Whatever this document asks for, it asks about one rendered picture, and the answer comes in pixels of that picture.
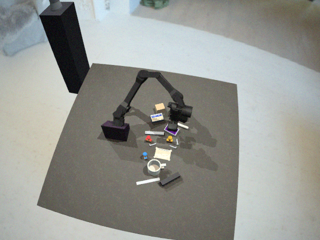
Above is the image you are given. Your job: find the beige rectangular block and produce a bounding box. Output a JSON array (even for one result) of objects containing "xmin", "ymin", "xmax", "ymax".
[{"xmin": 155, "ymin": 103, "xmax": 165, "ymax": 114}]

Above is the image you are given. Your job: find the cream paper card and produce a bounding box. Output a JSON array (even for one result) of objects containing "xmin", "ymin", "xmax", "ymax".
[{"xmin": 154, "ymin": 147, "xmax": 172, "ymax": 161}]

